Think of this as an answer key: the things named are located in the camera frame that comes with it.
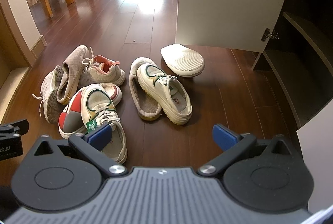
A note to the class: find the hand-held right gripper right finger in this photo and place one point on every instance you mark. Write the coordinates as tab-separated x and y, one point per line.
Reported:
225	139

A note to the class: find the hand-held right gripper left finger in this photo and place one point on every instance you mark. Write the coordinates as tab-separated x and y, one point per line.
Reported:
100	136

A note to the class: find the red grey printed slipper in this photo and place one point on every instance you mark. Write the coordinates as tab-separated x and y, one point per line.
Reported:
71	117
182	60

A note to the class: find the white green sneaker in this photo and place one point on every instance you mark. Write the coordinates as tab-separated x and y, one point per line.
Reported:
156	91
96	101

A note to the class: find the beige fleece-lined slipper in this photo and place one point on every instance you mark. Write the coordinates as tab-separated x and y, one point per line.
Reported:
74	65
145	105

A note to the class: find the grey pink sneaker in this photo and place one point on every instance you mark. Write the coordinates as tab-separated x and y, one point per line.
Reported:
104	75
48	88

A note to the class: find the dark shoe cabinet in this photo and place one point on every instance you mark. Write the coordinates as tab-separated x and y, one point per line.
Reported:
307	70

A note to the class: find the metal door hinge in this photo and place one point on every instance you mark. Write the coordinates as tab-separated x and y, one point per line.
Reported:
270	35

